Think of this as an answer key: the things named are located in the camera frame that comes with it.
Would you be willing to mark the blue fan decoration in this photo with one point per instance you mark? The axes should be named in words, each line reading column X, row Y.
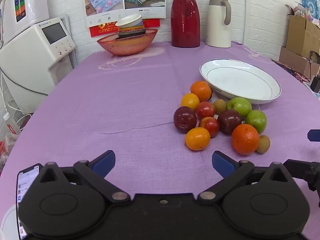
column 310, row 2

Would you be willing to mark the kiwi fruit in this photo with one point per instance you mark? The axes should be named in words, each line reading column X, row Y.
column 220, row 106
column 263, row 143

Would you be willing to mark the white plate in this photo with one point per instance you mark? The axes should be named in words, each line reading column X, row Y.
column 240, row 80

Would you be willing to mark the red glass bowl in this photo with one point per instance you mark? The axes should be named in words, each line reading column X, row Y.
column 127, row 46

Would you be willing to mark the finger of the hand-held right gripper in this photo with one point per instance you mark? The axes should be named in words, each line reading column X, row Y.
column 314, row 135
column 300, row 168

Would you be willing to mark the black framed device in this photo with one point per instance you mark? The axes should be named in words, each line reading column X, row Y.
column 311, row 56

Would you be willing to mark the smartphone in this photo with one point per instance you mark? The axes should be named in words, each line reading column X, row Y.
column 26, row 180

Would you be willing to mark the red wall poster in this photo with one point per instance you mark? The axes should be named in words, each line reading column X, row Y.
column 102, row 31

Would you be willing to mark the red thermos jug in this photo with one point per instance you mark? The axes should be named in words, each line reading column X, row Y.
column 185, row 17

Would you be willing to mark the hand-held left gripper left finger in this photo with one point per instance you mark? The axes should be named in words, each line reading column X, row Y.
column 105, row 162

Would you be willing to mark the white wall-mounted appliance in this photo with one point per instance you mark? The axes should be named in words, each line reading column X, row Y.
column 27, row 2

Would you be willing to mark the red apple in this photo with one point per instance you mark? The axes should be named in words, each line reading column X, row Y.
column 210, row 127
column 205, row 110

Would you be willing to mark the flat cardboard box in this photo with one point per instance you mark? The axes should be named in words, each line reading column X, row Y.
column 292, row 58

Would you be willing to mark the dark purple plum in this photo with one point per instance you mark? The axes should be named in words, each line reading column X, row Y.
column 229, row 121
column 185, row 119

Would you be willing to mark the green apple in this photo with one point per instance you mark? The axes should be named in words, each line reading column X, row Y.
column 256, row 120
column 239, row 106

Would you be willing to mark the patterned bowl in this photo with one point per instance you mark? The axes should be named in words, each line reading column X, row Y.
column 131, row 30

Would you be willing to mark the white bowl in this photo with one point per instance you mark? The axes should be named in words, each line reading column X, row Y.
column 128, row 20

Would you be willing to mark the white appliance with screen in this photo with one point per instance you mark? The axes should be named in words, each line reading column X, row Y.
column 27, row 62

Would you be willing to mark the small yellow-orange tangerine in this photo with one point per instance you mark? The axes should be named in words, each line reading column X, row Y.
column 190, row 101

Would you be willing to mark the black bowl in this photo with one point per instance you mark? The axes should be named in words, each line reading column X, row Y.
column 132, row 36

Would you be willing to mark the deep orange tangerine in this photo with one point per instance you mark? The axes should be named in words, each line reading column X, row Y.
column 200, row 90

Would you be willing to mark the plastic bag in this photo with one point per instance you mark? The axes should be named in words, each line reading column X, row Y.
column 8, row 142

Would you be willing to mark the white thermos jug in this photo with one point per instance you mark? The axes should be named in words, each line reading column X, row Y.
column 217, row 22

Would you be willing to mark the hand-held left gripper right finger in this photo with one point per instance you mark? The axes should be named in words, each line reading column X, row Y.
column 223, row 163

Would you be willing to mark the black power adapter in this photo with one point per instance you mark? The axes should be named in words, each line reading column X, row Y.
column 315, row 83

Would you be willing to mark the large orange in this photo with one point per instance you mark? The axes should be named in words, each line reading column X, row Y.
column 245, row 139

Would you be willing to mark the purple tablecloth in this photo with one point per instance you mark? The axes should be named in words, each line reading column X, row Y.
column 112, row 105

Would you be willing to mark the floral cloth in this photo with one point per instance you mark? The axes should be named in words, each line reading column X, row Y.
column 287, row 67

